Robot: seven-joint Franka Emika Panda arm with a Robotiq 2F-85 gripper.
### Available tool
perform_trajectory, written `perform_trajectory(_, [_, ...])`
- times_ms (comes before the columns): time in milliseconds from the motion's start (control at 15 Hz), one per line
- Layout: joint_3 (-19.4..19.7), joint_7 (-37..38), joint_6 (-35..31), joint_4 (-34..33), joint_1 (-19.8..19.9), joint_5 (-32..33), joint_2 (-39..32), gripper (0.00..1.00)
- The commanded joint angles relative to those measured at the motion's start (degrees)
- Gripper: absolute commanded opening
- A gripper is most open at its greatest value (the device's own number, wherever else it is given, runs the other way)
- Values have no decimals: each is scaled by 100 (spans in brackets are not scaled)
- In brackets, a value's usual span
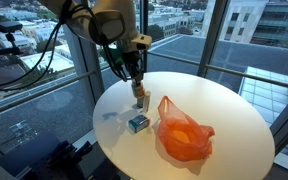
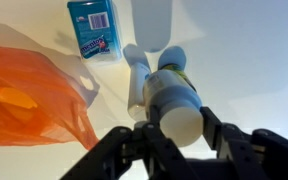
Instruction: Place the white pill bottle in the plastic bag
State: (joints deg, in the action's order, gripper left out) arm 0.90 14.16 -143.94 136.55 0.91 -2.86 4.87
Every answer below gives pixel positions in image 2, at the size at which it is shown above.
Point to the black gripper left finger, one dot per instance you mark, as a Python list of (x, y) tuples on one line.
[(157, 150)]

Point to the white pill bottle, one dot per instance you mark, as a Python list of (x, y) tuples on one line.
[(174, 100)]

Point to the slim white tube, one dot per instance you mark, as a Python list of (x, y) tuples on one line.
[(137, 90)]

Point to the orange plastic bag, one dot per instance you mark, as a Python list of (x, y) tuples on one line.
[(24, 100)]

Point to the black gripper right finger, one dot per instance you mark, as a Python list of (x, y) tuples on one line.
[(230, 143)]

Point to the blue Mentos gum box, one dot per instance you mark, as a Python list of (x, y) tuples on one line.
[(95, 30)]

